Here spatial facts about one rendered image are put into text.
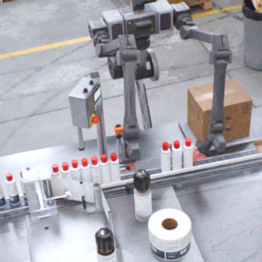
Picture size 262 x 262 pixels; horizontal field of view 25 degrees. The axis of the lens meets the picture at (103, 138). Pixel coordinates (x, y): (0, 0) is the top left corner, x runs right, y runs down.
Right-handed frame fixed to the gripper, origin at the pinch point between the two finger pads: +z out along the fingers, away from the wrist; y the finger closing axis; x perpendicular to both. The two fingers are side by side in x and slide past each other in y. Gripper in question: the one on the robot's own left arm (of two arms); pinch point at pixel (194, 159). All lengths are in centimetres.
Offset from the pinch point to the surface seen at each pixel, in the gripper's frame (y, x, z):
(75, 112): -2, -75, 4
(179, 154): 2.7, -12.6, -0.7
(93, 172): 2, -48, 30
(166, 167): 2.3, -12.8, 10.0
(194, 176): 5.1, 3.6, 6.9
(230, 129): -18.1, 21.2, -18.3
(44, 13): -390, 16, 97
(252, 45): -207, 137, -29
